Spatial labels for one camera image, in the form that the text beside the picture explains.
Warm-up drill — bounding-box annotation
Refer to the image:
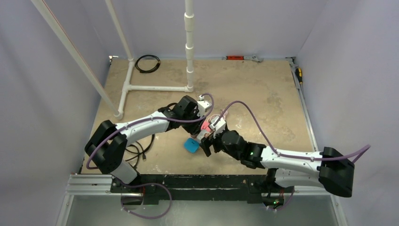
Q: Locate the black usb cable bundle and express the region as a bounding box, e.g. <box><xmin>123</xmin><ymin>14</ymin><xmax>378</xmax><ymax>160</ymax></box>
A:
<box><xmin>124</xmin><ymin>134</ymin><xmax>156</xmax><ymax>168</ymax></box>

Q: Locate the aluminium table edge rail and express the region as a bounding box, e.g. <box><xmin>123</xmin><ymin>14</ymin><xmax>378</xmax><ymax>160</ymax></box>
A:
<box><xmin>285</xmin><ymin>57</ymin><xmax>319</xmax><ymax>152</ymax></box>

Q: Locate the yellow black screwdriver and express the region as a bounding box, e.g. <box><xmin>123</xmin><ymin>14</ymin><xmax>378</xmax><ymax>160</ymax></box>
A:
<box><xmin>295</xmin><ymin>67</ymin><xmax>303</xmax><ymax>86</ymax></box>

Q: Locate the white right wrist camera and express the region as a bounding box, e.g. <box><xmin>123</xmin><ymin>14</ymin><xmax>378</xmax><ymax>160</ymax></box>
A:
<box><xmin>209</xmin><ymin>115</ymin><xmax>226</xmax><ymax>133</ymax></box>

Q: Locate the pink triangular power strip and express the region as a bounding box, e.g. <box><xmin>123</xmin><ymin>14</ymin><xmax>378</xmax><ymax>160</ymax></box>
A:
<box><xmin>200</xmin><ymin>120</ymin><xmax>212</xmax><ymax>136</ymax></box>

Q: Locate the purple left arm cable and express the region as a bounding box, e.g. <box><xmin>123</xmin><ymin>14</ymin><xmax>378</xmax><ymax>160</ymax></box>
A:
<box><xmin>86</xmin><ymin>92</ymin><xmax>215</xmax><ymax>219</ymax></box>

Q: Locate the aluminium front frame rail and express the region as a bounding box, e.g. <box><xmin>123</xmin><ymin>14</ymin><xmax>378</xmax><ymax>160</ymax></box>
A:
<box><xmin>66</xmin><ymin>174</ymin><xmax>112</xmax><ymax>195</ymax></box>

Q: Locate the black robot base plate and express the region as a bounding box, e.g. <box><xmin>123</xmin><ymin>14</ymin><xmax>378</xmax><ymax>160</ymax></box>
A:
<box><xmin>110</xmin><ymin>174</ymin><xmax>294</xmax><ymax>205</ymax></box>

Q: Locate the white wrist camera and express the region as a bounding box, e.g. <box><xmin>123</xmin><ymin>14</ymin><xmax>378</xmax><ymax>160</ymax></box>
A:
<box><xmin>209</xmin><ymin>115</ymin><xmax>226</xmax><ymax>133</ymax></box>
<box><xmin>197</xmin><ymin>94</ymin><xmax>215</xmax><ymax>118</ymax></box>

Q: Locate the red handled adjustable wrench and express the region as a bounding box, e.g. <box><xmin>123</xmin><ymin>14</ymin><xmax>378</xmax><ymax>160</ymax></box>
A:
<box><xmin>222</xmin><ymin>55</ymin><xmax>263</xmax><ymax>63</ymax></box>

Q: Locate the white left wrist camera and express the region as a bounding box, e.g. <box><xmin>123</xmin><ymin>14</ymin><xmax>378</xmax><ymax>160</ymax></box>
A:
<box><xmin>197</xmin><ymin>94</ymin><xmax>215</xmax><ymax>118</ymax></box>

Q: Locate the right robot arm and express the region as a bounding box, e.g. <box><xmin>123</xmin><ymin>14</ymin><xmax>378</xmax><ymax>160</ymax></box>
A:
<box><xmin>197</xmin><ymin>130</ymin><xmax>355</xmax><ymax>198</ymax></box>

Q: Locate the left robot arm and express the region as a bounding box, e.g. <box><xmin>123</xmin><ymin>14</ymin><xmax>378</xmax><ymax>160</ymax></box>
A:
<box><xmin>84</xmin><ymin>95</ymin><xmax>214</xmax><ymax>193</ymax></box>

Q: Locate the blue square adapter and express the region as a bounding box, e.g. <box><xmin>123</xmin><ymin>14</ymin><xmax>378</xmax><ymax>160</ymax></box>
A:
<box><xmin>184</xmin><ymin>138</ymin><xmax>200</xmax><ymax>153</ymax></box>

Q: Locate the white PVC pipe frame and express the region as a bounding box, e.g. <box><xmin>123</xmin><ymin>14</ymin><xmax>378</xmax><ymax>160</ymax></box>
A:
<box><xmin>32</xmin><ymin>0</ymin><xmax>194</xmax><ymax>120</ymax></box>

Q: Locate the black coiled cable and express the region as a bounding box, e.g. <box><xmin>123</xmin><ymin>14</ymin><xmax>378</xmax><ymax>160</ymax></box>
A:
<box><xmin>135</xmin><ymin>55</ymin><xmax>161</xmax><ymax>74</ymax></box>

